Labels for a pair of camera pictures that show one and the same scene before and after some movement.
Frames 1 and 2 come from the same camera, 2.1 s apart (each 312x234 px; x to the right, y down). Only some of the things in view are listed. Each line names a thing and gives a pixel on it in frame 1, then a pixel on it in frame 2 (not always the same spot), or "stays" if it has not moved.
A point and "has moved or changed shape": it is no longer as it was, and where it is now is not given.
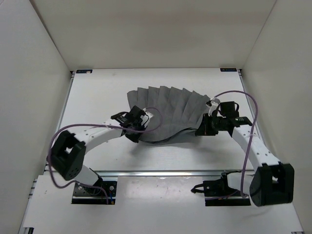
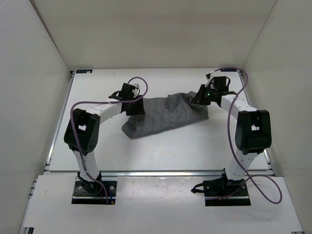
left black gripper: [134, 138] to [139, 109]
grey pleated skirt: [175, 110] has moved or changed shape
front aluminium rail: [169, 173] stays
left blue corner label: [89, 71] stays
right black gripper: [205, 131] to [199, 99]
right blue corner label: [228, 69] stays
